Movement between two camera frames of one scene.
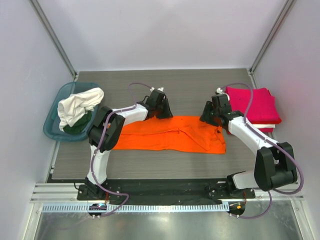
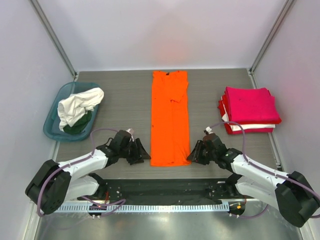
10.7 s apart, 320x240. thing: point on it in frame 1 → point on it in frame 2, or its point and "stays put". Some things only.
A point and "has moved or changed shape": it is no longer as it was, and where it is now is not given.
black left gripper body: x=163 y=111 → x=129 y=152
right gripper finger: x=206 y=115 → x=198 y=155
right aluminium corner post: x=283 y=11 stays put
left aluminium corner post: x=54 y=38 stays put
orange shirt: x=180 y=134 has moved or changed shape
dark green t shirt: x=80 y=125 stays put
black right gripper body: x=208 y=110 → x=201 y=152
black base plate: x=163 y=190 stays put
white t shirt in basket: x=71 y=110 stays put
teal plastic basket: x=51 y=128 stays put
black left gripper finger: x=162 y=110 → x=142 y=153
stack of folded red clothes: x=263 y=108 stays put
